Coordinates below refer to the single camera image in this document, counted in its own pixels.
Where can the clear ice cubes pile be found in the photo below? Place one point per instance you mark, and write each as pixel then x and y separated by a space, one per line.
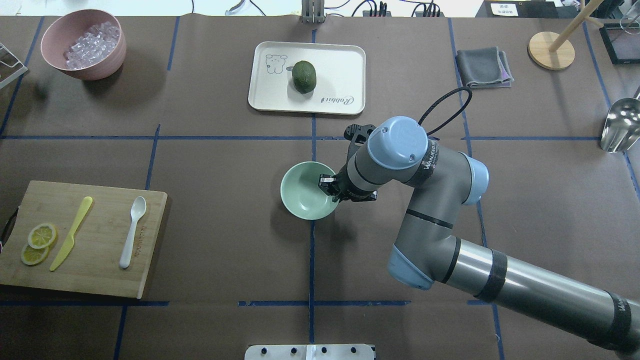
pixel 99 41

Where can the round wooden stand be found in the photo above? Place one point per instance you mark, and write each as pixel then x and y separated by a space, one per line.
pixel 554 51

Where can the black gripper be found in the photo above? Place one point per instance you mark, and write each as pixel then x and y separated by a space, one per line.
pixel 344 188

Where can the black framed tray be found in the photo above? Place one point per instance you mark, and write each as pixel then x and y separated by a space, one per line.
pixel 622 43

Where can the bamboo cutting board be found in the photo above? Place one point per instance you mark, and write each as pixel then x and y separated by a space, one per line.
pixel 92 265

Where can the green avocado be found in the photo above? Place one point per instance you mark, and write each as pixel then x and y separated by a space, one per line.
pixel 304 77

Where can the grey folded cloth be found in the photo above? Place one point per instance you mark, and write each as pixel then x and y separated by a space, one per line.
pixel 484 68

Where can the lemon slice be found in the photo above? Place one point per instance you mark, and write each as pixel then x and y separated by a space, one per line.
pixel 42 236
pixel 33 256

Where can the steel scoop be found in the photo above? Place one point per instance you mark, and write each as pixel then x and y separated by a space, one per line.
pixel 622 125

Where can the mint green bowl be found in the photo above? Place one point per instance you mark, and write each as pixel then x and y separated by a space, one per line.
pixel 300 192

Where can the yellow plastic knife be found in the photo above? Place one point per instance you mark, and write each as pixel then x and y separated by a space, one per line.
pixel 69 241

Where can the pink bowl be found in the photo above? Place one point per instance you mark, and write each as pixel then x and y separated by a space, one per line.
pixel 65 30

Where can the white plastic spoon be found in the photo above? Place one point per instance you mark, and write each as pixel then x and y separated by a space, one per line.
pixel 137 211

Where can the lower lemon slice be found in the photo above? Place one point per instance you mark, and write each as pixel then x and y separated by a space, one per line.
pixel 33 256

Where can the grey metal post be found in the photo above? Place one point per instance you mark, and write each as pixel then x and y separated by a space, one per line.
pixel 313 11

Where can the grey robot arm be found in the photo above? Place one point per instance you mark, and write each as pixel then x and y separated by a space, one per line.
pixel 426 251

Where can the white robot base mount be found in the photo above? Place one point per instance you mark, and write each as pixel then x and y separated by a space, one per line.
pixel 340 351

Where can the black power strip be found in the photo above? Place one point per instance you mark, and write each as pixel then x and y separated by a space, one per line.
pixel 402 9

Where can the upper lemon slice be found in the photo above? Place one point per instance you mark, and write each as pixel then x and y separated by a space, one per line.
pixel 42 236

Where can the clear rack at left edge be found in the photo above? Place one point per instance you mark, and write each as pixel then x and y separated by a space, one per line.
pixel 11 68

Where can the cream rabbit tray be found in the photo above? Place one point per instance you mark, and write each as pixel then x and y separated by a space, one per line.
pixel 341 78

